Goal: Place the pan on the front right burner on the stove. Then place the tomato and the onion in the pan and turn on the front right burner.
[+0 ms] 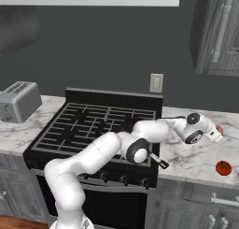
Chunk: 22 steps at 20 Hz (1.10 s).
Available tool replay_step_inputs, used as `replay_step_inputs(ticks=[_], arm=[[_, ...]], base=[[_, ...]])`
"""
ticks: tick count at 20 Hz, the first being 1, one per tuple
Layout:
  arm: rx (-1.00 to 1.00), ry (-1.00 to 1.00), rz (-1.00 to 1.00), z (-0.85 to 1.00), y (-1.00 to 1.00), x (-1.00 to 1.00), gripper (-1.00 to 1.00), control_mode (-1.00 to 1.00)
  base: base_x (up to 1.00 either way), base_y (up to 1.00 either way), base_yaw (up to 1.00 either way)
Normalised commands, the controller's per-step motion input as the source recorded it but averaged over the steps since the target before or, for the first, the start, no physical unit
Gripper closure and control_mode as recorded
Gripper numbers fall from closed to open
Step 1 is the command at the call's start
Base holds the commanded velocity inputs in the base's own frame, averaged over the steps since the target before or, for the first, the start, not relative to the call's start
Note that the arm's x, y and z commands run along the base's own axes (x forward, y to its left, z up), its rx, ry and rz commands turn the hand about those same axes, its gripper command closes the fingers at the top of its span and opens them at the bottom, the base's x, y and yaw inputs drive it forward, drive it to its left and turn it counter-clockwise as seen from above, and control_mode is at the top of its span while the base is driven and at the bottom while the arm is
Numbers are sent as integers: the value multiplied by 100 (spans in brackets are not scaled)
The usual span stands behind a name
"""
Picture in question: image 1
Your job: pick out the grey drawer front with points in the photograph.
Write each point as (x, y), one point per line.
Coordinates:
(202, 192)

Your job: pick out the red tomato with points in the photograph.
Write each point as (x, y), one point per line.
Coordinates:
(223, 168)

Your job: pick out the black oven door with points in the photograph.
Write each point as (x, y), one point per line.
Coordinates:
(109, 207)

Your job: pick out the black stove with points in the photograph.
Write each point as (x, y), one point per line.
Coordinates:
(81, 123)

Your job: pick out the beige wall outlet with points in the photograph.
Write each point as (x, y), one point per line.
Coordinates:
(156, 83)

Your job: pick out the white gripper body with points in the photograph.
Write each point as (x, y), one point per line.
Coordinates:
(218, 136)

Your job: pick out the grey toaster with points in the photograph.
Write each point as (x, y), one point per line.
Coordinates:
(18, 102)

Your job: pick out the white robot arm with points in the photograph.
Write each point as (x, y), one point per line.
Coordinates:
(93, 154)

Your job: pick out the grey base cupboard run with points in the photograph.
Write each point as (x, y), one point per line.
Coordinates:
(18, 189)

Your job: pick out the grey base cupboard door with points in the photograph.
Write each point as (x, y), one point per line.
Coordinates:
(231, 220)
(183, 217)

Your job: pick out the black stove knob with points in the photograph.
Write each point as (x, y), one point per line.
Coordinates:
(144, 183)
(124, 179)
(104, 177)
(85, 176)

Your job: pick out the reddish onion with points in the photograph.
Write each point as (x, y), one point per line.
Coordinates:
(220, 128)

